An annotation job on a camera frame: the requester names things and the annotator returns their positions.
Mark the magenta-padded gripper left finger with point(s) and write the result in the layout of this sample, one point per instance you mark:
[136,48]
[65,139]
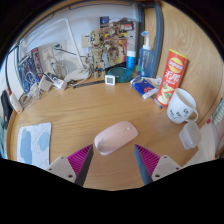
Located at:
[61,166]

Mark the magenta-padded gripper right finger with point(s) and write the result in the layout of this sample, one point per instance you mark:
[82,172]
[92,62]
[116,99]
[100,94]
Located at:
[165,165]

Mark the pink computer mouse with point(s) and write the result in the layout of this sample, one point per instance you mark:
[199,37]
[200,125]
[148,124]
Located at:
[115,137]

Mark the blue cloud print mouse pad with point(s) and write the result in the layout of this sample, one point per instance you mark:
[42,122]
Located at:
[33,145]

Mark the clear plastic cup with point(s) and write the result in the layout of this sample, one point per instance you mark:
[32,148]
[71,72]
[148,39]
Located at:
[190,135]

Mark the white face print mug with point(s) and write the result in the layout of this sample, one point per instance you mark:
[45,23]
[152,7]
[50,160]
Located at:
[180,108]

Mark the blue tissue pack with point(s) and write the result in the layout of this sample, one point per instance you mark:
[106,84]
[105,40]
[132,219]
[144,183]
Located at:
[144,87]

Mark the white power adapter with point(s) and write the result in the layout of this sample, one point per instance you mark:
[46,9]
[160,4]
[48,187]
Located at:
[57,82]

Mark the black pen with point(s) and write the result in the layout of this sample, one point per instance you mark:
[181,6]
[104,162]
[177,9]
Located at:
[88,84]

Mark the red chips can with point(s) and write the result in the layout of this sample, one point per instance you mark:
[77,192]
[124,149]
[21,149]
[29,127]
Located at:
[171,78]

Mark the white desk lamp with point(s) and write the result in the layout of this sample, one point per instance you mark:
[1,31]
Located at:
[78,75]

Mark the small white desk clock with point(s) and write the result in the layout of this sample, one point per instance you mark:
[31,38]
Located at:
[110,80]

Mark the teal round dish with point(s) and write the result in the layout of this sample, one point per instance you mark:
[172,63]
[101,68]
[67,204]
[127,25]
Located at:
[120,74]

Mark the blue robot model box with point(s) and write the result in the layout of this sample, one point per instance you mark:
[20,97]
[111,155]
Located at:
[30,68]

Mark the blue spray bottle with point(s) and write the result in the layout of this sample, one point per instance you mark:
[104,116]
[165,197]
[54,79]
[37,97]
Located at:
[145,61]

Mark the brown tree figurine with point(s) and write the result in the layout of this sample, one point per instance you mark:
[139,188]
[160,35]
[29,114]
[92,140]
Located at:
[97,53]

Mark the colourful poster box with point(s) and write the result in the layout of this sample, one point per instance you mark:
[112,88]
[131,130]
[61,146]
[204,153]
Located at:
[123,36]

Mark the grey metal desk frame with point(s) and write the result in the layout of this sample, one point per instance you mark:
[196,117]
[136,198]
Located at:
[159,33]

